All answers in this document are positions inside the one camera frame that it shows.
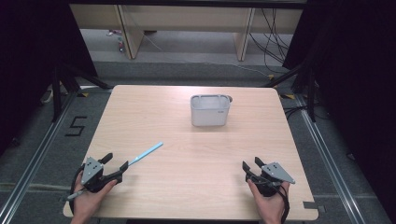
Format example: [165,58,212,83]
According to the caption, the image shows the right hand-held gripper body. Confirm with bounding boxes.
[245,161,296,198]

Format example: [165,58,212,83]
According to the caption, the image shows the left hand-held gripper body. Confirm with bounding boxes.
[79,156,124,193]

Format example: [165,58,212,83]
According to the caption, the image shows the light blue toothbrush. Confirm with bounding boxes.
[127,141,164,167]

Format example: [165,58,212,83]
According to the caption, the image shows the white plastic holder box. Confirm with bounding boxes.
[190,93,232,127]

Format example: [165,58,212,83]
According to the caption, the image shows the person's left hand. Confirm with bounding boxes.
[71,178,119,220]

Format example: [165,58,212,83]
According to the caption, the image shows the person's right hand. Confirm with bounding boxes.
[247,178,291,224]

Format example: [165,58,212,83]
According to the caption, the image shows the black metal stand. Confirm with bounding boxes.
[50,63,113,123]
[262,60,318,123]

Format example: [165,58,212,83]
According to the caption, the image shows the white floor object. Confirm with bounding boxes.
[39,85,64,105]

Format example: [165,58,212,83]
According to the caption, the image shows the dark curtain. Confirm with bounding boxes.
[0,0,98,157]
[282,0,396,217]

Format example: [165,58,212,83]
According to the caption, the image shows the light wooden bench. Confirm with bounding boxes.
[68,3,304,63]

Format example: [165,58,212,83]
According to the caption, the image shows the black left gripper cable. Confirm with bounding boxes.
[68,164,86,216]

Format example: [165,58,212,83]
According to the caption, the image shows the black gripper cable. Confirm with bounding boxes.
[68,164,86,216]
[248,175,291,224]

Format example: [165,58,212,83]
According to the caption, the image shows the silver cable plug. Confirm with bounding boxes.
[62,189,87,202]

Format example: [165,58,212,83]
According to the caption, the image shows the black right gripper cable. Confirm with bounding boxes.
[248,175,291,224]

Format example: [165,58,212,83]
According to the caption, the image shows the aluminium floor rail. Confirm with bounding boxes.
[293,92,367,224]
[0,90,78,224]

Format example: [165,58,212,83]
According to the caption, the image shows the black floor cables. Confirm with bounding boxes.
[282,104,331,121]

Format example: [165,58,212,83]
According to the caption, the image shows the thin white floor cable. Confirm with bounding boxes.
[199,60,271,77]

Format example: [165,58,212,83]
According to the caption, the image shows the hanging black cable bundle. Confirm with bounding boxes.
[248,7,295,75]

